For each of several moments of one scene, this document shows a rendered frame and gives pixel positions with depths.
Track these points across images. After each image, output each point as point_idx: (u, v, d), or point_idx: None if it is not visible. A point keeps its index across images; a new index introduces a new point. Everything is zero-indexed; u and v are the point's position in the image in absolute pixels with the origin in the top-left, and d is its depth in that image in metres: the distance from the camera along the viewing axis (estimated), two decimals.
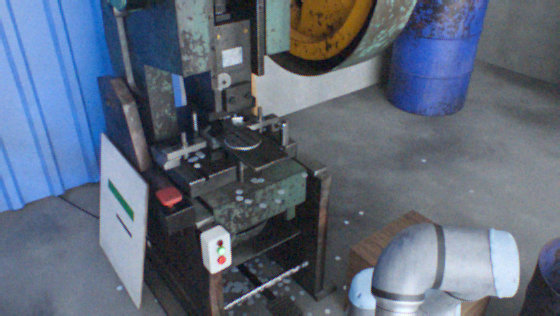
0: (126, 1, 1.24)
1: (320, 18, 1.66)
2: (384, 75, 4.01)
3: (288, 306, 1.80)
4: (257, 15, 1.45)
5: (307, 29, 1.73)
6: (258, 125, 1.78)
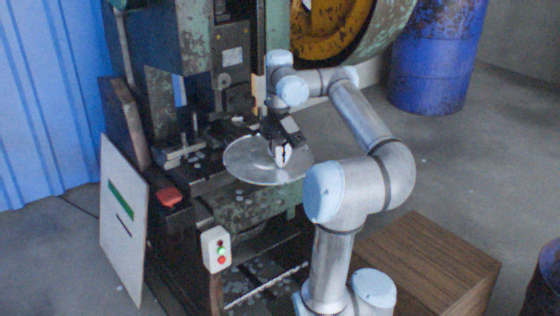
0: (126, 1, 1.24)
1: (330, 13, 1.61)
2: (384, 75, 4.01)
3: (288, 306, 1.80)
4: (257, 15, 1.45)
5: (319, 30, 1.68)
6: (258, 125, 1.78)
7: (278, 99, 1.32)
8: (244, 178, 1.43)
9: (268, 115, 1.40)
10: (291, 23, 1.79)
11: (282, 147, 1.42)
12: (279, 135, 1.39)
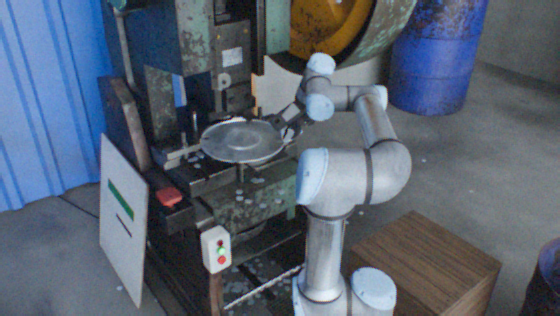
0: (126, 1, 1.24)
1: (309, 19, 1.70)
2: (384, 75, 4.01)
3: (288, 306, 1.80)
4: (257, 15, 1.45)
5: (295, 23, 1.78)
6: None
7: (298, 87, 1.43)
8: (262, 157, 1.52)
9: None
10: None
11: (287, 126, 1.55)
12: None
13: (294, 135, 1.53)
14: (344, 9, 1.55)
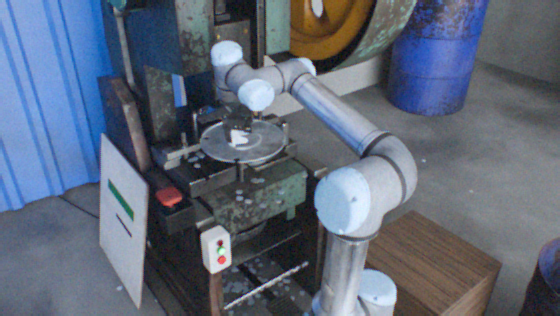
0: (126, 1, 1.24)
1: None
2: (384, 75, 4.01)
3: (288, 306, 1.80)
4: (257, 15, 1.45)
5: None
6: None
7: None
8: (276, 129, 1.68)
9: None
10: None
11: None
12: None
13: (225, 137, 1.36)
14: None
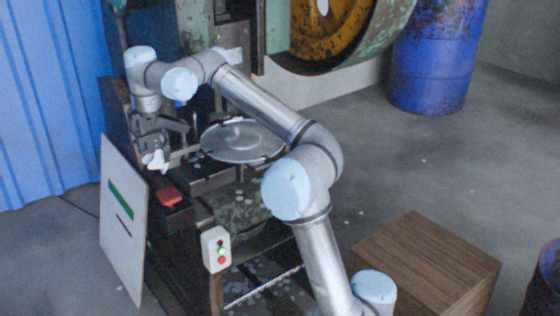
0: (126, 1, 1.24)
1: None
2: (384, 75, 4.01)
3: (288, 306, 1.80)
4: (257, 15, 1.45)
5: (343, 16, 1.56)
6: None
7: (160, 96, 1.22)
8: (206, 133, 1.65)
9: (143, 127, 1.23)
10: (315, 33, 1.70)
11: None
12: (165, 134, 1.28)
13: None
14: None
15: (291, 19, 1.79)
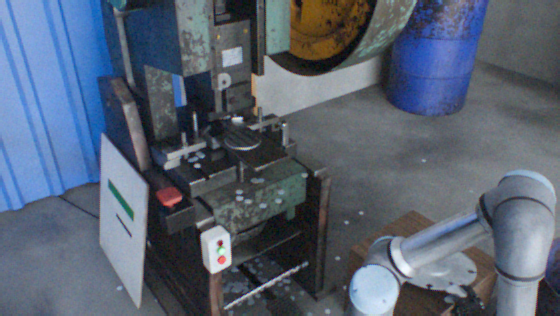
0: (126, 1, 1.24)
1: None
2: (384, 75, 4.01)
3: (288, 306, 1.80)
4: (257, 15, 1.45)
5: None
6: (258, 125, 1.78)
7: None
8: None
9: None
10: (352, 8, 1.52)
11: None
12: None
13: (469, 288, 1.49)
14: None
15: (326, 27, 1.64)
